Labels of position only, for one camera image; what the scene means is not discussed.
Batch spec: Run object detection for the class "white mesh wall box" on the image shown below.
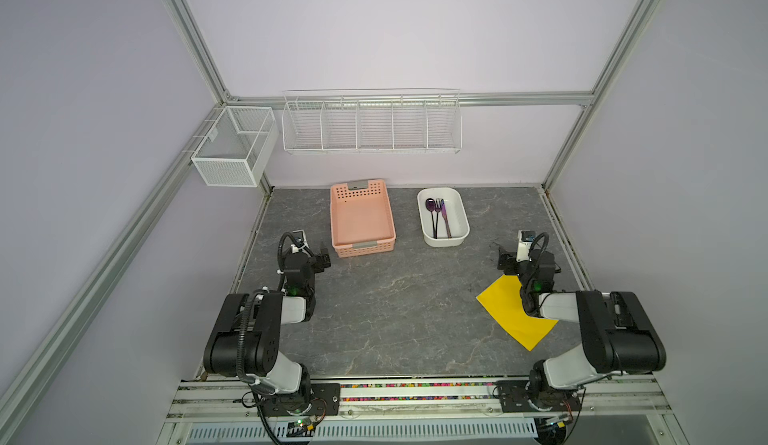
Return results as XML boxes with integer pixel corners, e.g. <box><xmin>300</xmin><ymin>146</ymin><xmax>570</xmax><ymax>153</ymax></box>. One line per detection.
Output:
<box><xmin>192</xmin><ymin>106</ymin><xmax>279</xmax><ymax>188</ymax></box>

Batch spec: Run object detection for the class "white vented cable duct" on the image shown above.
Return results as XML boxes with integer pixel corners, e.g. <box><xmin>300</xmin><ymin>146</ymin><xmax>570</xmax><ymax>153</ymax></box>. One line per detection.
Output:
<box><xmin>186</xmin><ymin>417</ymin><xmax>538</xmax><ymax>444</ymax></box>

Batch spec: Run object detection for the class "pink plastic basket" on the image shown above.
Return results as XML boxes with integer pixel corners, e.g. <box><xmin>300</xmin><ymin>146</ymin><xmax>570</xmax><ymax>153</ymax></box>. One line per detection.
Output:
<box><xmin>330</xmin><ymin>179</ymin><xmax>397</xmax><ymax>258</ymax></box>

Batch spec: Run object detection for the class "white wire wall shelf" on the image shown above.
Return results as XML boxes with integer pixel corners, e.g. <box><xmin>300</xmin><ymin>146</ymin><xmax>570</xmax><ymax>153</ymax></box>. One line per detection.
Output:
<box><xmin>282</xmin><ymin>88</ymin><xmax>463</xmax><ymax>154</ymax></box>

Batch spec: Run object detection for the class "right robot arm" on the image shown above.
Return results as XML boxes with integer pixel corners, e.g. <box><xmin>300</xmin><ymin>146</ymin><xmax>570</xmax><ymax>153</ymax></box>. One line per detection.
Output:
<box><xmin>497</xmin><ymin>230</ymin><xmax>667</xmax><ymax>400</ymax></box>

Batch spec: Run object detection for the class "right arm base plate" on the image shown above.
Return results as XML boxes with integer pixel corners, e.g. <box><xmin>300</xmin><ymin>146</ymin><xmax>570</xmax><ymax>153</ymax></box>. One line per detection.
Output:
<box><xmin>491</xmin><ymin>379</ymin><xmax>582</xmax><ymax>413</ymax></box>

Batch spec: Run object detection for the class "purple black fork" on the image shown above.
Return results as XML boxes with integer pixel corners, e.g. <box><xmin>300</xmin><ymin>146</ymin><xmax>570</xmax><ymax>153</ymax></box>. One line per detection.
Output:
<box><xmin>436</xmin><ymin>198</ymin><xmax>452</xmax><ymax>238</ymax></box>

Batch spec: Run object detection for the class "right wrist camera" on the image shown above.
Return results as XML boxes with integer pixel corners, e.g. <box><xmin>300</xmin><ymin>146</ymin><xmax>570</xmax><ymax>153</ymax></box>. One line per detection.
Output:
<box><xmin>516</xmin><ymin>230</ymin><xmax>537</xmax><ymax>262</ymax></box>

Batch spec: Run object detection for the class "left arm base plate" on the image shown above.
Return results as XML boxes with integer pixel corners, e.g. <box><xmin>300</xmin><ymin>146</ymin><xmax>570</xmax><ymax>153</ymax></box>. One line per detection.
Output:
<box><xmin>261</xmin><ymin>382</ymin><xmax>341</xmax><ymax>417</ymax></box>

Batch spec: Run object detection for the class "aluminium front rail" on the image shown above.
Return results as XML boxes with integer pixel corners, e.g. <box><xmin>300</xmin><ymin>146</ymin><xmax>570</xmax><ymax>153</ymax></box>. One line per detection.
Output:
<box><xmin>166</xmin><ymin>375</ymin><xmax>672</xmax><ymax>423</ymax></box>

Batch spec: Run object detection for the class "yellow paper napkin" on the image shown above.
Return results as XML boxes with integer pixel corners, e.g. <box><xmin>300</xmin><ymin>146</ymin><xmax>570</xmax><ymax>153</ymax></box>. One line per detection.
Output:
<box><xmin>476</xmin><ymin>275</ymin><xmax>558</xmax><ymax>351</ymax></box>

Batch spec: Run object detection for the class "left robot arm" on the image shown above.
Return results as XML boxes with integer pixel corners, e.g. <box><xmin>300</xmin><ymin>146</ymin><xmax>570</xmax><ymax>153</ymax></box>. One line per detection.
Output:
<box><xmin>203</xmin><ymin>230</ymin><xmax>331</xmax><ymax>402</ymax></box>

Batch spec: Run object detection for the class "purple black spoon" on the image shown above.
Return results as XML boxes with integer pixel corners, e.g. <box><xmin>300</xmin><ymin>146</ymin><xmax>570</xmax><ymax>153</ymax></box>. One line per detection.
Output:
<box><xmin>425</xmin><ymin>197</ymin><xmax>438</xmax><ymax>239</ymax></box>

